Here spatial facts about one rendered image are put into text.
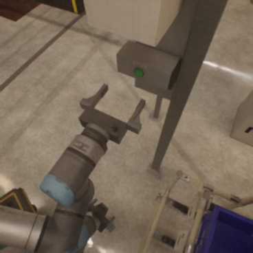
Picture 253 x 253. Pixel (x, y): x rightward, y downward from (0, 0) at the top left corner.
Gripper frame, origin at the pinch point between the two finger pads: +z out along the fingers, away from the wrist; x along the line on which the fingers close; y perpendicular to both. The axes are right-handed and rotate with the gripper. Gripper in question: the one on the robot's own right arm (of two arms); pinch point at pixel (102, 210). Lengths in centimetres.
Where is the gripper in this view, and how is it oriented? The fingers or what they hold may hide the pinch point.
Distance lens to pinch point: 111.3
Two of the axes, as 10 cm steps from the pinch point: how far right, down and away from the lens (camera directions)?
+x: 7.4, 6.3, -2.4
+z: 2.1, 1.2, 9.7
